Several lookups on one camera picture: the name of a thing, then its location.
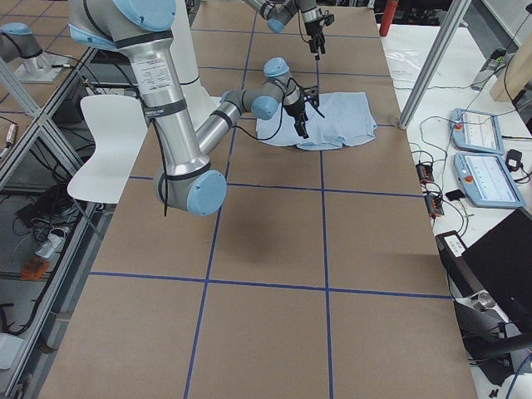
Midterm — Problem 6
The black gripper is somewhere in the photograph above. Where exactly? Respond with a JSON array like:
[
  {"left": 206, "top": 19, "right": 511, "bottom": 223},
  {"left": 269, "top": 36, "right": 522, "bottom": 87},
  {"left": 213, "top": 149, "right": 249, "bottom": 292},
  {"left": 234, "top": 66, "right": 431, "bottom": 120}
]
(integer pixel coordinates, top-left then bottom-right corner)
[
  {"left": 304, "top": 19, "right": 326, "bottom": 61},
  {"left": 283, "top": 98, "right": 308, "bottom": 139}
]

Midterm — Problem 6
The light blue button shirt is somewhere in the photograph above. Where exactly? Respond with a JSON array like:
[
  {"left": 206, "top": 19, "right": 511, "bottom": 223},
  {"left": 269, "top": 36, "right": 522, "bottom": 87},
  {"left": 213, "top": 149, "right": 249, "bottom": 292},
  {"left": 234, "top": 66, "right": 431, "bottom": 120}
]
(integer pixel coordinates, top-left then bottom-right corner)
[{"left": 256, "top": 91, "right": 377, "bottom": 150}]

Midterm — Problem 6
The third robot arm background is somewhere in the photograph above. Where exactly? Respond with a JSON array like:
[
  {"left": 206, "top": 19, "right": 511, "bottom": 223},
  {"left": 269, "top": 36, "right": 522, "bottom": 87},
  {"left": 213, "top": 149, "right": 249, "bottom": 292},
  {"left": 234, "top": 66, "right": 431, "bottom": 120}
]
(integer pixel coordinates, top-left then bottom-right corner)
[{"left": 1, "top": 22, "right": 61, "bottom": 84}]

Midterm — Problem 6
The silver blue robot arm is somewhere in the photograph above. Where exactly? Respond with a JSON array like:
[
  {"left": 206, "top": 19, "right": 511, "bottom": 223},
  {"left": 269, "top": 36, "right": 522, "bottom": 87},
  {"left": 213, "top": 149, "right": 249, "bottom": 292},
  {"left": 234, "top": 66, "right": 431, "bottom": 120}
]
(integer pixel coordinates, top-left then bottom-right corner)
[
  {"left": 69, "top": 1, "right": 308, "bottom": 215},
  {"left": 244, "top": 0, "right": 335, "bottom": 61}
]

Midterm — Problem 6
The red cylinder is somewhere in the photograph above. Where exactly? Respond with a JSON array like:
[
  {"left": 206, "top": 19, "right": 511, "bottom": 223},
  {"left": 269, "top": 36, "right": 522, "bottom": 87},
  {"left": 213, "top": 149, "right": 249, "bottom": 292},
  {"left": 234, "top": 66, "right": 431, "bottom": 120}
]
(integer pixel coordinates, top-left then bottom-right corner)
[{"left": 379, "top": 0, "right": 398, "bottom": 37}]

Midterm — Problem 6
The clear plastic bag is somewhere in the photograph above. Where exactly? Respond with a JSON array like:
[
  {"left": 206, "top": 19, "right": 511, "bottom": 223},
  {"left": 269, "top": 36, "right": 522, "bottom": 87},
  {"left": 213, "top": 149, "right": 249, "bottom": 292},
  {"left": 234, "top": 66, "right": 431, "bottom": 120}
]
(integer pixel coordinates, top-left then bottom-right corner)
[{"left": 384, "top": 48, "right": 422, "bottom": 82}]

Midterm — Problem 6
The brown paper table cover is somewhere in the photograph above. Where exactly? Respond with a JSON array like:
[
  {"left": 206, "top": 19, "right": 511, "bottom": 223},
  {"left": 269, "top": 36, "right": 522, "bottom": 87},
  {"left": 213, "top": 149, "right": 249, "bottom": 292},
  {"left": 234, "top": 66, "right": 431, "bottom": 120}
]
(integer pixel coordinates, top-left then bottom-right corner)
[{"left": 40, "top": 2, "right": 476, "bottom": 398}]

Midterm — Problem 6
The upper blue teach pendant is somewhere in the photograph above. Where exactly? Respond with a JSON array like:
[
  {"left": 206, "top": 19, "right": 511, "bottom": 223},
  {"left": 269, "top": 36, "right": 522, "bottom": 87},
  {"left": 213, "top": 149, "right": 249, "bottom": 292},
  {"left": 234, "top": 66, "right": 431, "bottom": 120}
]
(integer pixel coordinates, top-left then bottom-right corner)
[{"left": 451, "top": 108, "right": 505, "bottom": 155}]

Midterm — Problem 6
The blue teach pendant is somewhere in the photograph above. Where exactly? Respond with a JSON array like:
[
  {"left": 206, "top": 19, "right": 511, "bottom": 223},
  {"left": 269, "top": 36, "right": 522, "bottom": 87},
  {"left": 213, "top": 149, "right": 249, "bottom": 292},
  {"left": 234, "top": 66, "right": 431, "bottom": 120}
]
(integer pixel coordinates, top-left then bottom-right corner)
[
  {"left": 453, "top": 152, "right": 525, "bottom": 209},
  {"left": 451, "top": 108, "right": 505, "bottom": 155}
]

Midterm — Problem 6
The white chair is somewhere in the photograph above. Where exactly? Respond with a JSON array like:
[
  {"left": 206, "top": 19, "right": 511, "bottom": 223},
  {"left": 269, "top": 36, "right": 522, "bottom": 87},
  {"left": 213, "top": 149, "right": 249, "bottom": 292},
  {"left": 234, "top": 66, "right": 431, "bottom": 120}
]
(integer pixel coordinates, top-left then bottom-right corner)
[{"left": 67, "top": 95, "right": 148, "bottom": 204}]

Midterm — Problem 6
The lower blue teach pendant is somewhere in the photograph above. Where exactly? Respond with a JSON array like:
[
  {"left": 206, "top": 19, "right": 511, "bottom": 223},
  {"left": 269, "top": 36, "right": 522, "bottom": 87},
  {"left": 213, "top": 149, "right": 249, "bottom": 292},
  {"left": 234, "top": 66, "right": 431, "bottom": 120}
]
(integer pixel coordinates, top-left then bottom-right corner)
[{"left": 453, "top": 152, "right": 525, "bottom": 209}]

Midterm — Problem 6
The black laptop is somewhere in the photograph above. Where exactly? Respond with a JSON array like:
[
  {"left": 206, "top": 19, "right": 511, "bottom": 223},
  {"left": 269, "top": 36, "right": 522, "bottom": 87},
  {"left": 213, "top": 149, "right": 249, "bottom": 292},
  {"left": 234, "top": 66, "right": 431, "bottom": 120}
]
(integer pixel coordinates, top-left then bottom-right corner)
[{"left": 436, "top": 208, "right": 531, "bottom": 331}]

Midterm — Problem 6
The orange device on floor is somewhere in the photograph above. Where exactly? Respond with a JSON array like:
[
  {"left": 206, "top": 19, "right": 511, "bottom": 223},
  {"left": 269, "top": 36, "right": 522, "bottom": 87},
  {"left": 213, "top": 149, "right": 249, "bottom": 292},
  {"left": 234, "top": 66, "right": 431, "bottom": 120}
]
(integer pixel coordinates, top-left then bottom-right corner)
[{"left": 20, "top": 257, "right": 49, "bottom": 281}]

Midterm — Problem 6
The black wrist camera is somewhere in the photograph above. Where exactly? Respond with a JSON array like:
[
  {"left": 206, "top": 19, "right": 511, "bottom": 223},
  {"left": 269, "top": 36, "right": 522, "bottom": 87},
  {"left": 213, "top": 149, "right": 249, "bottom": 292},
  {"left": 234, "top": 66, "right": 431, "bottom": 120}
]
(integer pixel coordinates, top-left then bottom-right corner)
[
  {"left": 300, "top": 86, "right": 320, "bottom": 109},
  {"left": 318, "top": 13, "right": 335, "bottom": 26}
]

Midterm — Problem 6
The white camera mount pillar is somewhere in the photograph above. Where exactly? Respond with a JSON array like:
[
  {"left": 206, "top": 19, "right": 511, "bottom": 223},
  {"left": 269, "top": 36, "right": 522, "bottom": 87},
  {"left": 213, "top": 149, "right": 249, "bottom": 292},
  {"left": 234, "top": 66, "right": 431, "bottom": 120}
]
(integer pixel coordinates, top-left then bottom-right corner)
[{"left": 170, "top": 0, "right": 216, "bottom": 115}]

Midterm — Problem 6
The aluminium frame post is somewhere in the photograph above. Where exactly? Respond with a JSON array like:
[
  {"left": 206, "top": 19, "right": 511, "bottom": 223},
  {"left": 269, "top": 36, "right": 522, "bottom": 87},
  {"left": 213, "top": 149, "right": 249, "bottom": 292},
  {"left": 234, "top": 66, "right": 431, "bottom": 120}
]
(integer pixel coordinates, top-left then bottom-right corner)
[{"left": 398, "top": 0, "right": 471, "bottom": 130}]

